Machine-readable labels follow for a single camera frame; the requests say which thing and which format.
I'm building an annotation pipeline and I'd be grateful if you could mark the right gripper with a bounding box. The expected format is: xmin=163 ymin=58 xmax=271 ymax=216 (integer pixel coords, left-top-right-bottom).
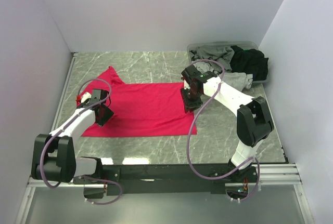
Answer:
xmin=180 ymin=86 xmax=203 ymax=113

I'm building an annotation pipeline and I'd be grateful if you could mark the red t-shirt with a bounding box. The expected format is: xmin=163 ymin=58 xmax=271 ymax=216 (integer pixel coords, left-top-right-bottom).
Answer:
xmin=83 ymin=67 xmax=197 ymax=138

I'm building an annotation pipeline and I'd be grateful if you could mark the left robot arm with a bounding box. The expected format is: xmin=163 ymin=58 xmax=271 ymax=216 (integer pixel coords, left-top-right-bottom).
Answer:
xmin=31 ymin=89 xmax=114 ymax=183

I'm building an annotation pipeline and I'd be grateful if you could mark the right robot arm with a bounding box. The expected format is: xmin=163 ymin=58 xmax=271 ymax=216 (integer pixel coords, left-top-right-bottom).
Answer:
xmin=181 ymin=65 xmax=274 ymax=182

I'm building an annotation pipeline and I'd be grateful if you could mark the light grey t-shirt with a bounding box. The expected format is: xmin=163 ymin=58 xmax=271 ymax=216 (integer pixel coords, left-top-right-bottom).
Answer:
xmin=222 ymin=72 xmax=253 ymax=91

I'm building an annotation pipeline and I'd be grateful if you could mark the black t-shirt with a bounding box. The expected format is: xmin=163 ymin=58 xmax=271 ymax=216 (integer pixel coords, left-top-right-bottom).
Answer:
xmin=230 ymin=45 xmax=269 ymax=81

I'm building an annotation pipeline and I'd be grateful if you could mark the grey plastic bin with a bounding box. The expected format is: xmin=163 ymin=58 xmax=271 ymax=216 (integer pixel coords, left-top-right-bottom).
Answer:
xmin=187 ymin=41 xmax=269 ymax=84

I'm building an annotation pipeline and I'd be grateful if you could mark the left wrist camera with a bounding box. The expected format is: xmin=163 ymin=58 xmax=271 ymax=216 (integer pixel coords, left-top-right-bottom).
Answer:
xmin=76 ymin=92 xmax=91 ymax=104

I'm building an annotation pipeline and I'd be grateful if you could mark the aluminium rail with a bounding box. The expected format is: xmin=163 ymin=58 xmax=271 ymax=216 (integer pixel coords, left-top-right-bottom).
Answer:
xmin=27 ymin=163 xmax=303 ymax=189

